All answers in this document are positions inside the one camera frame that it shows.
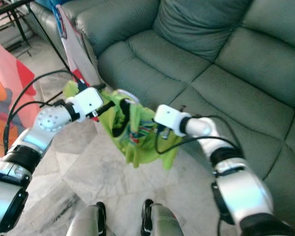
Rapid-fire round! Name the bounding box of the dark green sofa cushion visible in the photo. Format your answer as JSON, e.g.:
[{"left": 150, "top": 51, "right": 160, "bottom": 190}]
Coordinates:
[{"left": 152, "top": 0, "right": 254, "bottom": 62}]

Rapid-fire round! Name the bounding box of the black metal clothes rack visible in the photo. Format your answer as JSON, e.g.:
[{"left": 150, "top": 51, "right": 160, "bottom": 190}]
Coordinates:
[{"left": 0, "top": 0, "right": 74, "bottom": 74}]

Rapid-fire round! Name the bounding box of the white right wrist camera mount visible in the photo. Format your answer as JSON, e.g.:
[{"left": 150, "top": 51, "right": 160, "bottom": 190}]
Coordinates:
[{"left": 153, "top": 104, "right": 187, "bottom": 137}]

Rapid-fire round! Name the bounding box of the green garment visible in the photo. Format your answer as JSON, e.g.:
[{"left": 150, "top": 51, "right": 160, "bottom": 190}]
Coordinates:
[{"left": 63, "top": 81, "right": 182, "bottom": 170}]

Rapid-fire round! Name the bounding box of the silver robot left leg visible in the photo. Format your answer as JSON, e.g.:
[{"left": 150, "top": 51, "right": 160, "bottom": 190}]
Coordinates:
[{"left": 66, "top": 202, "right": 108, "bottom": 236}]

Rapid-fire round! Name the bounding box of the blue cloth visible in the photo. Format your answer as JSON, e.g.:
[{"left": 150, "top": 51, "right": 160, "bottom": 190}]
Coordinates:
[{"left": 37, "top": 0, "right": 69, "bottom": 13}]

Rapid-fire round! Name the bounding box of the pink printed garment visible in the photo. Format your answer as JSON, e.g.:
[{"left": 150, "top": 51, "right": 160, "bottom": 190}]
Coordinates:
[{"left": 0, "top": 37, "right": 37, "bottom": 158}]

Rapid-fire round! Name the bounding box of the silver robot leg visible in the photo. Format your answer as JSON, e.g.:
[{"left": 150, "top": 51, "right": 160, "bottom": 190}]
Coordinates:
[
  {"left": 66, "top": 202, "right": 108, "bottom": 236},
  {"left": 140, "top": 198, "right": 185, "bottom": 236}
]

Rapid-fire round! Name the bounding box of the dark green leather sofa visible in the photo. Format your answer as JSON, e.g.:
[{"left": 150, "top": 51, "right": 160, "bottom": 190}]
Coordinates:
[{"left": 32, "top": 0, "right": 295, "bottom": 232}]

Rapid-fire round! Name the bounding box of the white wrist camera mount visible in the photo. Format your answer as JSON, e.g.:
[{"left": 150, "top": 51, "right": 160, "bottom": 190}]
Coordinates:
[
  {"left": 73, "top": 87, "right": 104, "bottom": 122},
  {"left": 153, "top": 104, "right": 187, "bottom": 137}
]

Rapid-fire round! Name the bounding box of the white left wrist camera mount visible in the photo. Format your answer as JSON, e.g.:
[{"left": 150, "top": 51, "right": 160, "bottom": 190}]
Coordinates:
[{"left": 73, "top": 87, "right": 104, "bottom": 122}]

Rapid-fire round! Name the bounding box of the silver robot right leg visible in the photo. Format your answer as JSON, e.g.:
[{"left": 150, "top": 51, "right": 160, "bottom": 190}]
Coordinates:
[{"left": 140, "top": 198, "right": 185, "bottom": 236}]

